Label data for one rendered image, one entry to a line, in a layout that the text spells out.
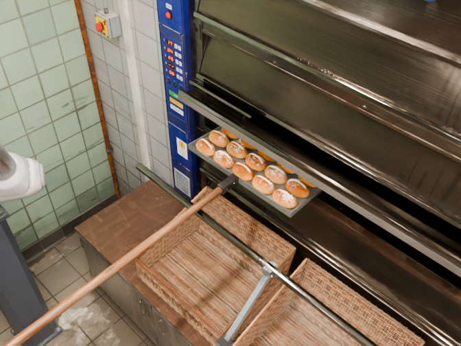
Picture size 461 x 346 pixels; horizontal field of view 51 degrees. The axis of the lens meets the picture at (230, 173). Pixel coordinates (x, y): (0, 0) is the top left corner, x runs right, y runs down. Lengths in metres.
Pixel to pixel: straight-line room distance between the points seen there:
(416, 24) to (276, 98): 0.59
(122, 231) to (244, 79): 1.12
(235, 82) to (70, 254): 1.84
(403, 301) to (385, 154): 0.61
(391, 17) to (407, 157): 0.42
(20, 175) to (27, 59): 0.81
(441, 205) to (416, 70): 0.41
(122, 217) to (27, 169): 0.76
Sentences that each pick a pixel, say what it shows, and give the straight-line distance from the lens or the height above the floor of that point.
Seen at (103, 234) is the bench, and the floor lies 0.58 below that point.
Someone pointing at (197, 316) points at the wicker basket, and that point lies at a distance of 2.09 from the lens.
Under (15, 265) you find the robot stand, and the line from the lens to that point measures 2.44.
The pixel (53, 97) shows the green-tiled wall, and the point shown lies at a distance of 2.78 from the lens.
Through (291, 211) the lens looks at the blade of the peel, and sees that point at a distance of 1.81.
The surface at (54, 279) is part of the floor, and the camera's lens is 3.20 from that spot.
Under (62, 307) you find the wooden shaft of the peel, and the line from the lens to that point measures 1.61.
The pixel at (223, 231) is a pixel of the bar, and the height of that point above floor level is 1.17.
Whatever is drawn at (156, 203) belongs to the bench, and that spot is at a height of 0.58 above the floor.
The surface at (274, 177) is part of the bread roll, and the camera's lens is 1.88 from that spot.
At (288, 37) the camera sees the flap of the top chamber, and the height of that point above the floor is 1.77.
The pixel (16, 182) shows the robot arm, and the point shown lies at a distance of 1.98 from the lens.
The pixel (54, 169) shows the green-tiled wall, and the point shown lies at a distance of 3.02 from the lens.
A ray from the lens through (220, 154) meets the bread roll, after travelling 1.94.
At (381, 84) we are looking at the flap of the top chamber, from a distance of 1.46.
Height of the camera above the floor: 2.53
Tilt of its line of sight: 44 degrees down
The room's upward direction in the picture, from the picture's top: 1 degrees clockwise
